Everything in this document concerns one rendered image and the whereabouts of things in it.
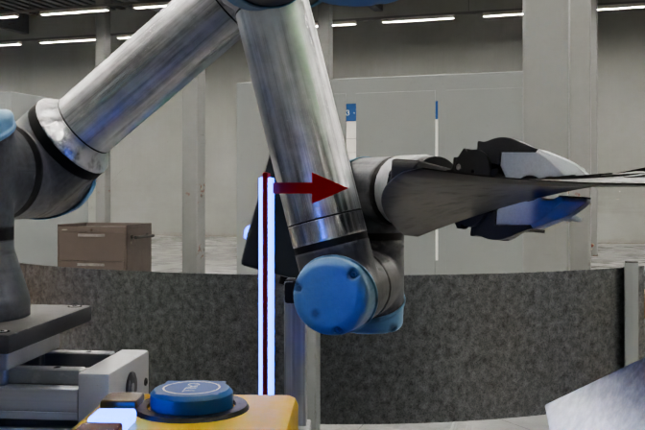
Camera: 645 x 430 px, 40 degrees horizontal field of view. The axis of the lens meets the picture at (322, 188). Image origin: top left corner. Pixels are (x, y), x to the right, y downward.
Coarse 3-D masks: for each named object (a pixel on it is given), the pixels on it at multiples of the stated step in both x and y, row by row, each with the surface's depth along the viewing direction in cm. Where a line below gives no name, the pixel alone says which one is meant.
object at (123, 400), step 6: (108, 396) 43; (114, 396) 43; (120, 396) 43; (126, 396) 43; (132, 396) 43; (138, 396) 43; (144, 396) 44; (102, 402) 42; (108, 402) 42; (114, 402) 42; (120, 402) 42; (126, 402) 42; (132, 402) 42; (138, 402) 43; (102, 408) 42; (108, 408) 42; (114, 408) 42; (120, 408) 42; (126, 408) 42; (132, 408) 42
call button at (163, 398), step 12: (168, 384) 44; (180, 384) 44; (192, 384) 44; (204, 384) 44; (216, 384) 44; (156, 396) 42; (168, 396) 42; (180, 396) 41; (192, 396) 41; (204, 396) 42; (216, 396) 42; (228, 396) 42; (156, 408) 42; (168, 408) 41; (180, 408) 41; (192, 408) 41; (204, 408) 41; (216, 408) 42; (228, 408) 42
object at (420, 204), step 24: (384, 192) 65; (408, 192) 65; (432, 192) 65; (456, 192) 66; (480, 192) 67; (504, 192) 68; (528, 192) 70; (552, 192) 72; (408, 216) 74; (432, 216) 75; (456, 216) 77
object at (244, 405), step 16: (144, 400) 44; (240, 400) 44; (256, 400) 45; (272, 400) 45; (288, 400) 45; (144, 416) 41; (160, 416) 41; (176, 416) 41; (192, 416) 41; (208, 416) 41; (224, 416) 41; (240, 416) 42; (256, 416) 42; (272, 416) 42; (288, 416) 42
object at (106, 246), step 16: (64, 224) 734; (80, 224) 757; (96, 224) 765; (112, 224) 761; (128, 224) 757; (144, 224) 739; (64, 240) 723; (80, 240) 719; (96, 240) 716; (112, 240) 712; (128, 240) 711; (144, 240) 739; (64, 256) 723; (80, 256) 719; (96, 256) 716; (112, 256) 712; (128, 256) 711; (144, 256) 739
